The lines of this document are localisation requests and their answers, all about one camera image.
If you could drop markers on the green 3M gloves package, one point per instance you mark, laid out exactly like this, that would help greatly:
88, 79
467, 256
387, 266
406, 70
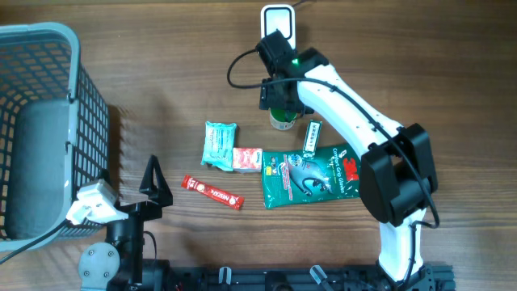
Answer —
289, 178

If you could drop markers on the light green wipes packet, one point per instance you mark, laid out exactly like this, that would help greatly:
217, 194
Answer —
218, 145

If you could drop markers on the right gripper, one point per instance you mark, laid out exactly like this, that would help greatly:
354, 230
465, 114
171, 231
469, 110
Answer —
267, 97

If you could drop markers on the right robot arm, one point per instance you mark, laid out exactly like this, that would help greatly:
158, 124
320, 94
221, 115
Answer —
397, 172

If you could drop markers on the red white package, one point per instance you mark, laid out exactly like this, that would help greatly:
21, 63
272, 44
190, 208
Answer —
221, 196

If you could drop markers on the white barcode scanner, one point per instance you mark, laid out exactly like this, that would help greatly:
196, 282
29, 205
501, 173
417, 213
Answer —
279, 17

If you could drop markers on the red white small box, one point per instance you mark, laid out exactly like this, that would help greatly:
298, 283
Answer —
247, 159

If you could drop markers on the grey plastic mesh basket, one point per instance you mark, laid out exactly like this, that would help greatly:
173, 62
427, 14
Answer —
54, 133

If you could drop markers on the green white slim box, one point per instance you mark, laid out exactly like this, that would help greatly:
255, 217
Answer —
311, 139

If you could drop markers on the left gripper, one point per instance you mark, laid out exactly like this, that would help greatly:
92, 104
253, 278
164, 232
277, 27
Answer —
160, 194

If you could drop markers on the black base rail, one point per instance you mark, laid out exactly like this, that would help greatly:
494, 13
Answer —
349, 278

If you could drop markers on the green lid jar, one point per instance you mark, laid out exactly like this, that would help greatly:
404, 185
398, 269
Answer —
281, 119

